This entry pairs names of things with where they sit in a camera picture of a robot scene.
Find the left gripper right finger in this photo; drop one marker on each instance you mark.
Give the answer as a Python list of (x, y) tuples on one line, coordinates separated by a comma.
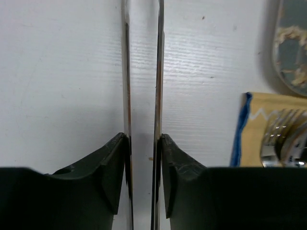
[(230, 198)]

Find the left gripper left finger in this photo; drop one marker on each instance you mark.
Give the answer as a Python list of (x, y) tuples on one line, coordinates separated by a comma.
[(82, 196)]

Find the metal serving tongs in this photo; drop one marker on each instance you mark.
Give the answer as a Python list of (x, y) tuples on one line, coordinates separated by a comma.
[(142, 44)]

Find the yellow placemat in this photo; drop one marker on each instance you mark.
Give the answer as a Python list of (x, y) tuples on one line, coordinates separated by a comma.
[(257, 109)]

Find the blue floral tray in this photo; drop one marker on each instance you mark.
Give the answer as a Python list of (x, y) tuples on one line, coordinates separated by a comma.
[(289, 52)]

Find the pink handled spoon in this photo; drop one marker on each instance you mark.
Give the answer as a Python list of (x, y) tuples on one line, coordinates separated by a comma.
[(291, 149)]

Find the pink handled fork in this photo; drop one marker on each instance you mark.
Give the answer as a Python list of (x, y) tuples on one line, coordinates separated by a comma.
[(278, 127)]

